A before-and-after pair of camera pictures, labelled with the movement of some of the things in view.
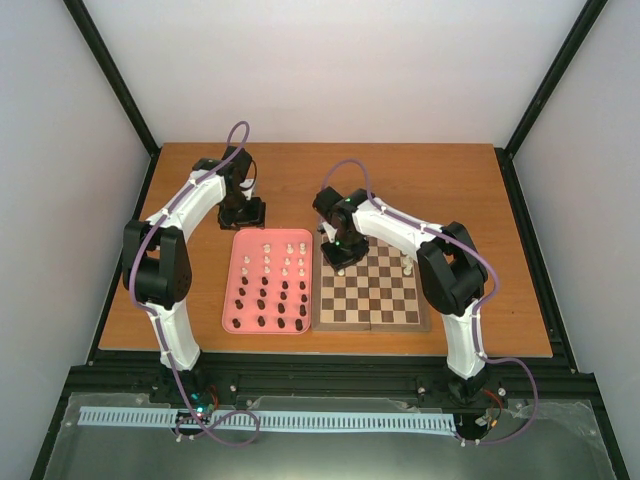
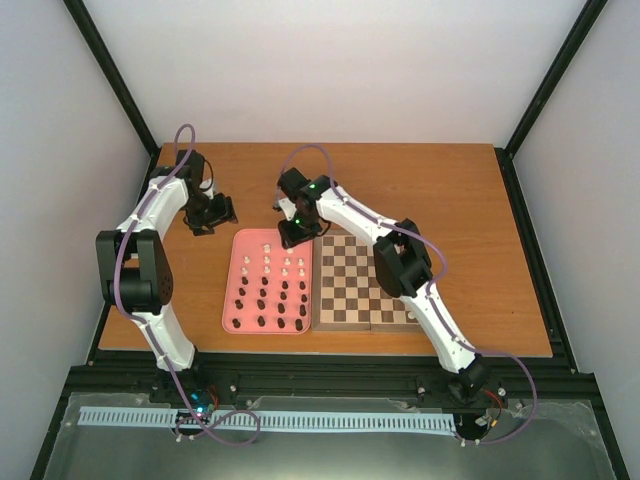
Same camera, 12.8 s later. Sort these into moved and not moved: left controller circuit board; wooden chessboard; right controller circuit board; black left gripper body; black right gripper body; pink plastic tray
Moved: black right gripper body; black left gripper body
Not moved: right controller circuit board; pink plastic tray; left controller circuit board; wooden chessboard
